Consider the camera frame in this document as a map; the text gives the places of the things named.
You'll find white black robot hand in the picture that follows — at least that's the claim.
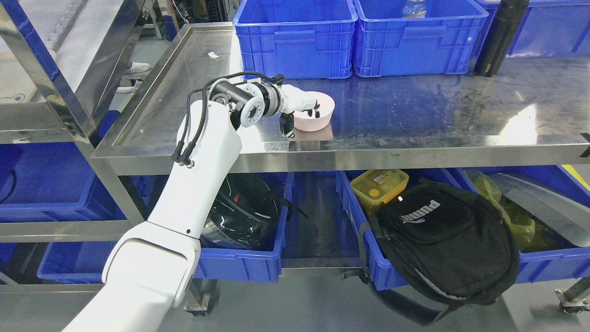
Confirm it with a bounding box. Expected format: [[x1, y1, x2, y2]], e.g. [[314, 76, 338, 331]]
[[278, 84, 319, 138]]

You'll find pink plastic bowl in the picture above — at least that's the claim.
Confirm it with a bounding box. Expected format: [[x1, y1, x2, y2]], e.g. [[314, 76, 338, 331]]
[[294, 92, 335, 132]]

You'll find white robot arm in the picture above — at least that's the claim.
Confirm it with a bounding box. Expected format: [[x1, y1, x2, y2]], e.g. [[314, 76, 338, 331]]
[[65, 71, 284, 332]]

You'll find blue crate top middle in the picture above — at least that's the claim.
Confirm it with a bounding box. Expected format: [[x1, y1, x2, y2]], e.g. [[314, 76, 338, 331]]
[[352, 0, 488, 77]]

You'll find stainless steel shelf rack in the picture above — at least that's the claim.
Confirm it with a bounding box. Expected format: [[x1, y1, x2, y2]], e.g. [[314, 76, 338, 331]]
[[1, 0, 149, 293]]

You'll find blue crate left shelf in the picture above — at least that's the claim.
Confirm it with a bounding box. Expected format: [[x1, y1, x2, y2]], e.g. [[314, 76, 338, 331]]
[[0, 111, 155, 223]]

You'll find blue crate top left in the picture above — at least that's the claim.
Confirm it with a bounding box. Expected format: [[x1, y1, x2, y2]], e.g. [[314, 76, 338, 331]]
[[232, 0, 358, 78]]

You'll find black motorcycle helmet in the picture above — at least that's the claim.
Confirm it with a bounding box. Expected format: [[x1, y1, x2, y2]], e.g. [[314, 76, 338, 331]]
[[200, 173, 308, 250]]

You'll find yellow lunch box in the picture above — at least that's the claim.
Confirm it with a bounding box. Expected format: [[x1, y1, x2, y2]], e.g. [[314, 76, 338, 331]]
[[351, 169, 410, 214]]

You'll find clear plastic bottle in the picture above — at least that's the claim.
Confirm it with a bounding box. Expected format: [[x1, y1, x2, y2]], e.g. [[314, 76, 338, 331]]
[[402, 0, 427, 18]]

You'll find standing person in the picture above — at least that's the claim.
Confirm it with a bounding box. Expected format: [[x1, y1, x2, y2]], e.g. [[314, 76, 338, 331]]
[[116, 59, 152, 94]]

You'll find blue crate holding backpack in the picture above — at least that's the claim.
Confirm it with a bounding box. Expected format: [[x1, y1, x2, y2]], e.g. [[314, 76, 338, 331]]
[[336, 168, 468, 291]]

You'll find blue crate holding helmet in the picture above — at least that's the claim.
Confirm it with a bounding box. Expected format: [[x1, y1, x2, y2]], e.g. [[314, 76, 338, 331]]
[[195, 172, 294, 282]]

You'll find black puma backpack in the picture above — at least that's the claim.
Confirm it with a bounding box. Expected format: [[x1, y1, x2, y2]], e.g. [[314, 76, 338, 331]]
[[358, 178, 520, 326]]

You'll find black thermos bottle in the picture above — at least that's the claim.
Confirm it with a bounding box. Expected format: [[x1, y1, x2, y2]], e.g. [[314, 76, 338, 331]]
[[473, 0, 530, 77]]

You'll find stainless steel cart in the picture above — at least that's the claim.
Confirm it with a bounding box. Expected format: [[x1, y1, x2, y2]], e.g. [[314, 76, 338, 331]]
[[91, 22, 590, 316]]

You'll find blue crate top right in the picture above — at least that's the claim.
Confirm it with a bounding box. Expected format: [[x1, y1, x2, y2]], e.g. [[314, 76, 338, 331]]
[[474, 0, 590, 59]]

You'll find blue crate bottom left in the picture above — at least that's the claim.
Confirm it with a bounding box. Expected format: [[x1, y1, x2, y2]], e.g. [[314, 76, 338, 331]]
[[36, 241, 116, 284]]

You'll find green plastic bag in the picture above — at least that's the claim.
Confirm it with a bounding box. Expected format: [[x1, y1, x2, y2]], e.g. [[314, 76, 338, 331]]
[[465, 169, 575, 254]]

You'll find blue crate lower right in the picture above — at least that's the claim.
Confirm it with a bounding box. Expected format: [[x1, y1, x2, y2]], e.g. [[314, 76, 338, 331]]
[[449, 165, 590, 285]]

